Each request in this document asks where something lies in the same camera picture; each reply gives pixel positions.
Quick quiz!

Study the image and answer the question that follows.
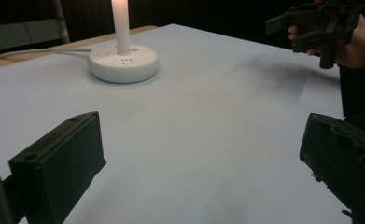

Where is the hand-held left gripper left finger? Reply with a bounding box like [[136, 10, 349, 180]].
[[7, 110, 107, 224]]

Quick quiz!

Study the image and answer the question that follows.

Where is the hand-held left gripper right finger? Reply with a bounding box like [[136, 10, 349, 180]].
[[299, 112, 365, 224]]

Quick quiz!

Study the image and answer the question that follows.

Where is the white lamp base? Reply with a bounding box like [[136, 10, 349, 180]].
[[87, 0, 160, 84]]

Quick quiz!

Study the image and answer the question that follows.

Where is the grey box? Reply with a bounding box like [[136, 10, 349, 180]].
[[0, 18, 63, 53]]

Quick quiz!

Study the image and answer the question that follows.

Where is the metal stand pole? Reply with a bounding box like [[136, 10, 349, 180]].
[[52, 0, 71, 45]]

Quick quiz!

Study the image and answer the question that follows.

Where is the white lamp cable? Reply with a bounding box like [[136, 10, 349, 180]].
[[0, 47, 93, 61]]

